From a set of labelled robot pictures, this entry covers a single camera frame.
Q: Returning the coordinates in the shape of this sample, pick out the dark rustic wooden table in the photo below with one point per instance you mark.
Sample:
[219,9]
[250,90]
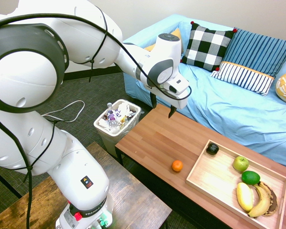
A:
[133,202]

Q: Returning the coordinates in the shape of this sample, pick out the curved yellow banana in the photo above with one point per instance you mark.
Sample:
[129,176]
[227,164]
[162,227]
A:
[261,202]

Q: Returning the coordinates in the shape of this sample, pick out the green lime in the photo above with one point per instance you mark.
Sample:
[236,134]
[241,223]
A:
[250,177]

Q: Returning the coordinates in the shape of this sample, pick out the green apple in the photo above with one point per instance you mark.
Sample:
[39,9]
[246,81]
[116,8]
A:
[240,163]

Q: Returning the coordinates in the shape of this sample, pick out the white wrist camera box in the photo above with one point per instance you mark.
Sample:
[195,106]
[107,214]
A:
[178,84]

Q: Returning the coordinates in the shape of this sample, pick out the blue striped pillow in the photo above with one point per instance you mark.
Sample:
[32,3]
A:
[259,52]

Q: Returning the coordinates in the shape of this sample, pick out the light blue sofa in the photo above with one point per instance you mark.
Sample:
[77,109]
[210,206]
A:
[228,105]

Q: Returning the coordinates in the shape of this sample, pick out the orange tangerine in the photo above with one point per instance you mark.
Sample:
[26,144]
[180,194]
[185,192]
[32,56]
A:
[177,165]

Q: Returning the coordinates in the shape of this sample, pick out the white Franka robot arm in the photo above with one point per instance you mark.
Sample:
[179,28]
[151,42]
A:
[50,95]

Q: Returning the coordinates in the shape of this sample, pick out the mustard yellow pillow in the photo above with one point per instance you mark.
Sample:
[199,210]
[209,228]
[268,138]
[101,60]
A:
[175,35]

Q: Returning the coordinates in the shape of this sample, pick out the black round fruit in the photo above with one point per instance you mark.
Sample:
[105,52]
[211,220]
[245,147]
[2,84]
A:
[212,148]

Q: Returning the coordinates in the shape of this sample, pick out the brown overripe banana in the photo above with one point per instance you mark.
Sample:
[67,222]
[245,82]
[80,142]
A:
[272,199]

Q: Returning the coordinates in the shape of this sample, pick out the reddish wooden coffee table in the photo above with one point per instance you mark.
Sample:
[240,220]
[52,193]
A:
[157,143]

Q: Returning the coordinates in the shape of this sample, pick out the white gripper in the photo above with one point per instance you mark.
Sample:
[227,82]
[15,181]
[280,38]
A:
[175,96]

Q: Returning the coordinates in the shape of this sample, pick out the navy white striped pillow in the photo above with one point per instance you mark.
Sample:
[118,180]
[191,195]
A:
[243,77]

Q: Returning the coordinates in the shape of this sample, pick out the white trash bin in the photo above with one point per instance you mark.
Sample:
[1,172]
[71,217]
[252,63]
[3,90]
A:
[116,128]

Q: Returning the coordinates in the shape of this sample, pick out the short yellow banana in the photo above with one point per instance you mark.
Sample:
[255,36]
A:
[244,196]

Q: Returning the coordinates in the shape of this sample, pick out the black white checkered pillow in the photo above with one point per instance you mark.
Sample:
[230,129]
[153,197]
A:
[206,47]

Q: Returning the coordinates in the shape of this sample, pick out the clear plastic bottle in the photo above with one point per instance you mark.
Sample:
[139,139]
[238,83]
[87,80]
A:
[112,117]

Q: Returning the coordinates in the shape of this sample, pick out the light wooden tray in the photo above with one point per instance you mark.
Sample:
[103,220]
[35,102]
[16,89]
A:
[219,181]

